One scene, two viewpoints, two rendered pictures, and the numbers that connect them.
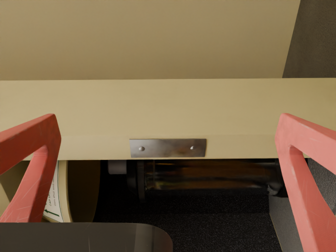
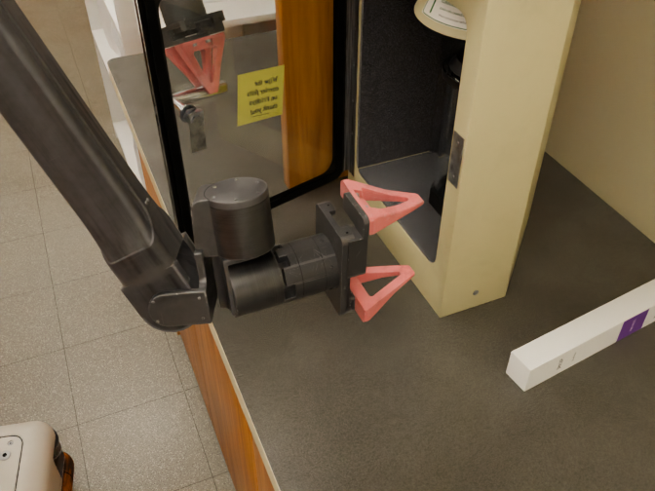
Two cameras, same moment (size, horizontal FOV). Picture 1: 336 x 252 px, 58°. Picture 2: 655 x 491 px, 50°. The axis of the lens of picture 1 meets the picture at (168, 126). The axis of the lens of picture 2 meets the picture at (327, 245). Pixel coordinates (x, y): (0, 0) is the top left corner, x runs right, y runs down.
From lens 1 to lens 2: 64 cm
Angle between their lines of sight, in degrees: 50
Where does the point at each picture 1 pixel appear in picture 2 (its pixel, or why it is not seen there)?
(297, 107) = (479, 243)
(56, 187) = (453, 24)
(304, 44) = (607, 240)
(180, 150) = (452, 167)
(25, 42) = not seen: outside the picture
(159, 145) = (457, 156)
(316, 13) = (625, 265)
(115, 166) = not seen: hidden behind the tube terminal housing
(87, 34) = not seen: outside the picture
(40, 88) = (550, 37)
